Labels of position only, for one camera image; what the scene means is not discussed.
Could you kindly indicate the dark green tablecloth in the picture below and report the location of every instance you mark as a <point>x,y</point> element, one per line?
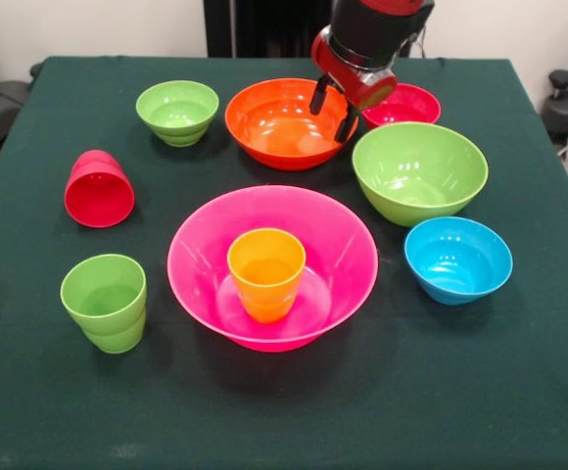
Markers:
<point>284,401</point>

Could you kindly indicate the orange cup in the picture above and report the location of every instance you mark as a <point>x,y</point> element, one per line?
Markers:
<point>267,279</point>

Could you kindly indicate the red cup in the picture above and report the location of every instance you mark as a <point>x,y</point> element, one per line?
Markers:
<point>99,198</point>

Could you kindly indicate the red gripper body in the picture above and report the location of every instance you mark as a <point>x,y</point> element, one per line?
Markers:
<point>367,90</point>

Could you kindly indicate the small blue bowl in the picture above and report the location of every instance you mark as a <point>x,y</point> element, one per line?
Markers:
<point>455,264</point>

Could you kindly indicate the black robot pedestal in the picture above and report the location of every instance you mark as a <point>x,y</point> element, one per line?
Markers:
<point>254,24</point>

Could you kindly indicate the green cup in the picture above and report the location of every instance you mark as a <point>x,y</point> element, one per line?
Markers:
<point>103,303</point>

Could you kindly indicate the large orange bowl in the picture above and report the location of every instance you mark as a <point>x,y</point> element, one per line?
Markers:
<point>274,127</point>

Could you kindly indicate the small green bowl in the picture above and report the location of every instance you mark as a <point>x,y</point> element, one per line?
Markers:
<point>176,110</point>

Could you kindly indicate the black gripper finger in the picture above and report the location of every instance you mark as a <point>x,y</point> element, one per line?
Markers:
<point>319,95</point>
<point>346,125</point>

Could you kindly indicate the black office chair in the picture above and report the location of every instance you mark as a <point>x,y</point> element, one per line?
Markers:
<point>0,105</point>

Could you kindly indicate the small red bowl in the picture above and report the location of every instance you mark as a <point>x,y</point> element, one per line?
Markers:
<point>411,110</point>

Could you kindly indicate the large pink bowl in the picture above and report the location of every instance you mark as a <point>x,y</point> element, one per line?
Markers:
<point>274,298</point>

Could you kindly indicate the large green bowl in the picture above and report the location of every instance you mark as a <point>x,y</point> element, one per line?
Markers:
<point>416,166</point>

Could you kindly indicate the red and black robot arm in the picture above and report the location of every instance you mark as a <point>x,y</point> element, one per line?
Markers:
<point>372,24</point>

